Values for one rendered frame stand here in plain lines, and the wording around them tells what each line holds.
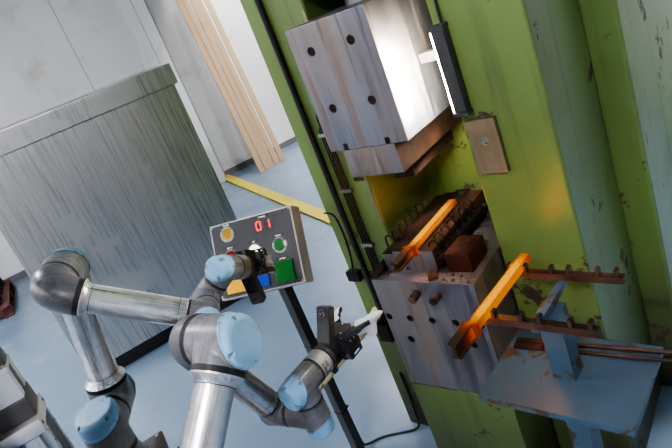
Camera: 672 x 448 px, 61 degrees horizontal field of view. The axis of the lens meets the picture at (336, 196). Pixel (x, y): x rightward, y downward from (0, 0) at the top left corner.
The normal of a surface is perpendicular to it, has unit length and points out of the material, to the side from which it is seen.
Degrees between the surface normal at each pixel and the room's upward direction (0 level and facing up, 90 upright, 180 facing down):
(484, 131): 90
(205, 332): 32
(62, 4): 90
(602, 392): 0
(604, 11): 90
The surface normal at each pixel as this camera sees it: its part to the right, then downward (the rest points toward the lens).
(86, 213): 0.45, 0.14
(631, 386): -0.35, -0.88
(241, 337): 0.84, -0.25
